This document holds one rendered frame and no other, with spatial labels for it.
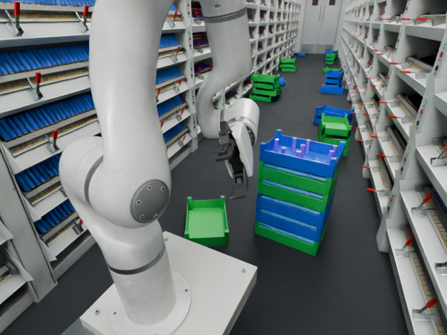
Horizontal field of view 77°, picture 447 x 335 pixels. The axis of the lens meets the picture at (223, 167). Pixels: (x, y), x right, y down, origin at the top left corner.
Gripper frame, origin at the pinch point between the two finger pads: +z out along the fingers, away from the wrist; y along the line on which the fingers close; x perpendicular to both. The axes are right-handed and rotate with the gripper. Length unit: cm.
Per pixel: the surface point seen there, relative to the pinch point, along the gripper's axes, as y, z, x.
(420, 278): 71, -24, -43
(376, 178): 82, -95, -48
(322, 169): 37, -48, -19
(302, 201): 51, -48, -9
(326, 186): 43, -47, -19
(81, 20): -38, -63, 55
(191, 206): 60, -68, 51
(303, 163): 34, -51, -12
